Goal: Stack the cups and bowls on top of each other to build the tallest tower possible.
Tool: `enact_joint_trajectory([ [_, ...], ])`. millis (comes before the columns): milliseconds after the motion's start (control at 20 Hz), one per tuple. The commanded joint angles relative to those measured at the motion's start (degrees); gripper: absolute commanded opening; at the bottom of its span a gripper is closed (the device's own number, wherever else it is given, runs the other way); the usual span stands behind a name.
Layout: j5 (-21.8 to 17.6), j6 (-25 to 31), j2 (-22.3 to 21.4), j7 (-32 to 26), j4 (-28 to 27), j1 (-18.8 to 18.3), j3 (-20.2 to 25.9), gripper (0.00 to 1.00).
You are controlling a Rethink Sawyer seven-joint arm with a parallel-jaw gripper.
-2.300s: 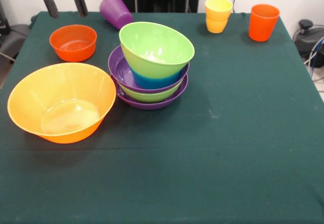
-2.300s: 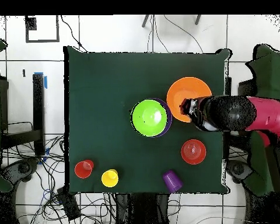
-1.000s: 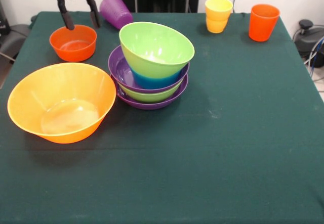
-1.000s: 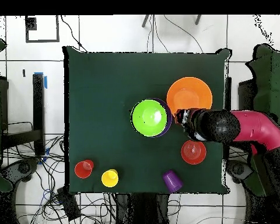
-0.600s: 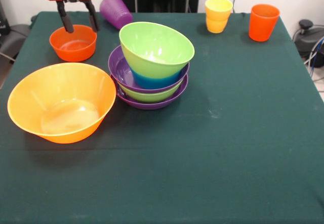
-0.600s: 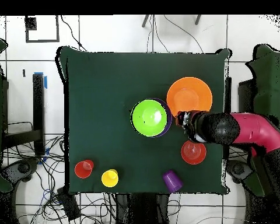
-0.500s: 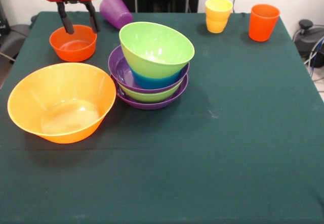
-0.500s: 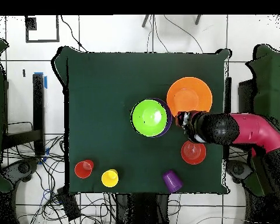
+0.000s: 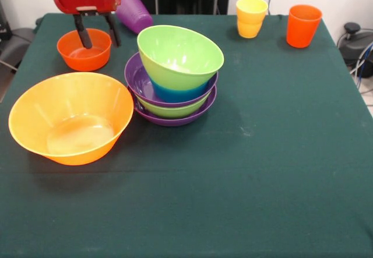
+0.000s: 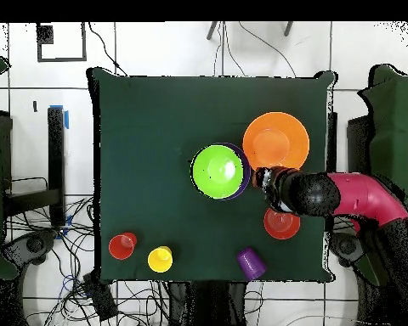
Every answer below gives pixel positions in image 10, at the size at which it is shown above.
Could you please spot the purple bowl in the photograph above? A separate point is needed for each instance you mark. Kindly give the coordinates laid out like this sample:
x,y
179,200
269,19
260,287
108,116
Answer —
x,y
246,173

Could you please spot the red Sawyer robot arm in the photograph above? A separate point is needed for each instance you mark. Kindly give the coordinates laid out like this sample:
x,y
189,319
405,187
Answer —
x,y
343,197

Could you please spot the green bowl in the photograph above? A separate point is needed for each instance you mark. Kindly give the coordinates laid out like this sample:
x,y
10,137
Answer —
x,y
210,173

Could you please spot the black metal stand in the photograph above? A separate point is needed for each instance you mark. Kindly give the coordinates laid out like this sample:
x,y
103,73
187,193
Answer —
x,y
56,152

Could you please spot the gray tripod leg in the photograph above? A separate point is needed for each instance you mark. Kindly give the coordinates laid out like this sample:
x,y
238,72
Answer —
x,y
288,29
211,31

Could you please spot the black power strip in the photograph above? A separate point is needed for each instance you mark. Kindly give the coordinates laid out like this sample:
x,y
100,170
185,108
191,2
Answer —
x,y
100,299

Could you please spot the purple cup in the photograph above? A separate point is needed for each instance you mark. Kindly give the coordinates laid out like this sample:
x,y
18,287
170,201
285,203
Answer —
x,y
251,263

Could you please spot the gray black chair base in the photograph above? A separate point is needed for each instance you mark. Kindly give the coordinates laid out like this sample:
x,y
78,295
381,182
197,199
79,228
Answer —
x,y
346,246
34,244

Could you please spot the red orange cup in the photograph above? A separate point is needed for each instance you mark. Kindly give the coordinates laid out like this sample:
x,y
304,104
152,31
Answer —
x,y
120,248

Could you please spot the yellow cup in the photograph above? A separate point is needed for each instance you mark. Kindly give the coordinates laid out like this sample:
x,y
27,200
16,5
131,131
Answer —
x,y
159,260
169,250

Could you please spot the small red bowl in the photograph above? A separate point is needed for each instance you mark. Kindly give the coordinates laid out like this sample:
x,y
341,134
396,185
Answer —
x,y
282,227

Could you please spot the large orange bowl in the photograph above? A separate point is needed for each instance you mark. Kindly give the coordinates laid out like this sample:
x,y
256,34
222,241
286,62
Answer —
x,y
275,136

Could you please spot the dark green tablecloth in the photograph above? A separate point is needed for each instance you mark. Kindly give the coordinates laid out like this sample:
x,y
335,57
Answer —
x,y
156,119

